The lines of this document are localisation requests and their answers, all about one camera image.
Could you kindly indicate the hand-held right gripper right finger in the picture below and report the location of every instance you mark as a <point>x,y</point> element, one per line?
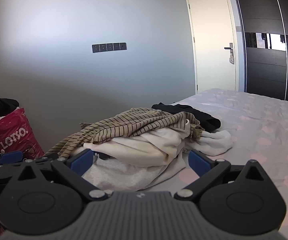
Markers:
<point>199,161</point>

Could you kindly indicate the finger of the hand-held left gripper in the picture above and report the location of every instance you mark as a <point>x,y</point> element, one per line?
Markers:
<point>9,156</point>

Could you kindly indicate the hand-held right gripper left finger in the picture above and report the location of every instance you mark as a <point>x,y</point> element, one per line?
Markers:
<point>80,161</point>

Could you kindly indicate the tan striped shirt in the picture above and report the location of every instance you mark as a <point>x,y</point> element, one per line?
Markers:
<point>134,122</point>

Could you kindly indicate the red plastic bag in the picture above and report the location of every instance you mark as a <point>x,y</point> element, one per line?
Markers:
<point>11,130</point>

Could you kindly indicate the black garment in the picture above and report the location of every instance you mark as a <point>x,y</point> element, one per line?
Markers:
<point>204,120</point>

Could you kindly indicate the black cloth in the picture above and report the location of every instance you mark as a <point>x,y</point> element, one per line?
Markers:
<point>1,105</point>

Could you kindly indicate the white garment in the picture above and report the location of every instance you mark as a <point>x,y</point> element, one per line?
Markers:
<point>146,150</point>

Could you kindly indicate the bed with polka dot sheet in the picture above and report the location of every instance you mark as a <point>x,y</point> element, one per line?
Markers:
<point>258,120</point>

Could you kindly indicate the patterned fabric charm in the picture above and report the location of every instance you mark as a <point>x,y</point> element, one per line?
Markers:
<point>231,58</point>

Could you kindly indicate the dark sliding door wardrobe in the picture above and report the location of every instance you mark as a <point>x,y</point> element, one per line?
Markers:
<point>263,67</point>

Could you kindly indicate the white door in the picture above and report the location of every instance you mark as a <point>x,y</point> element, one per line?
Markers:
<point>211,30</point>

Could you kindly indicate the dark wall switch panel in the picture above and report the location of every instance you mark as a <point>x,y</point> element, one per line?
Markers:
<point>109,47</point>

